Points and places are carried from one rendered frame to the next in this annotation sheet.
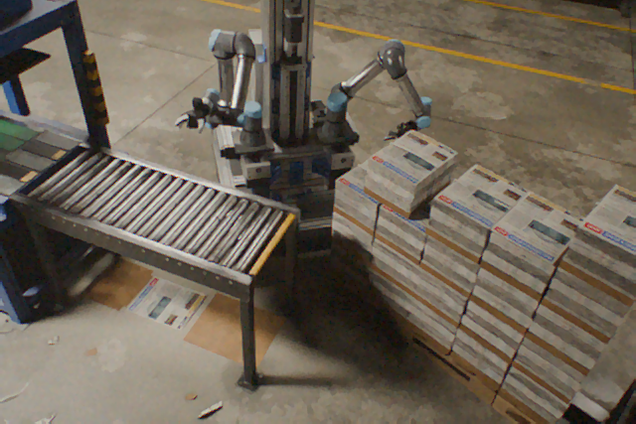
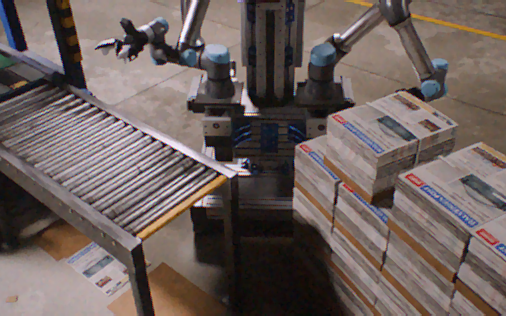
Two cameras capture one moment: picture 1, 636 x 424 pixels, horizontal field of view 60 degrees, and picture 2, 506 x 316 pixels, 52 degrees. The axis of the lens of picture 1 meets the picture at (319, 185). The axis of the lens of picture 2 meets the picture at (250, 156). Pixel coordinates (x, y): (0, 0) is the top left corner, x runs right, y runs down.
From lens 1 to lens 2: 99 cm
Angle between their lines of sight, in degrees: 17
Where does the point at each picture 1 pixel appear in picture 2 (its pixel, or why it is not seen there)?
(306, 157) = (281, 120)
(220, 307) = (159, 279)
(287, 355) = not seen: outside the picture
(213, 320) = not seen: hidden behind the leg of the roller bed
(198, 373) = not seen: outside the picture
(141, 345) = (62, 302)
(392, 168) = (353, 131)
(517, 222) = not seen: outside the picture
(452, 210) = (420, 195)
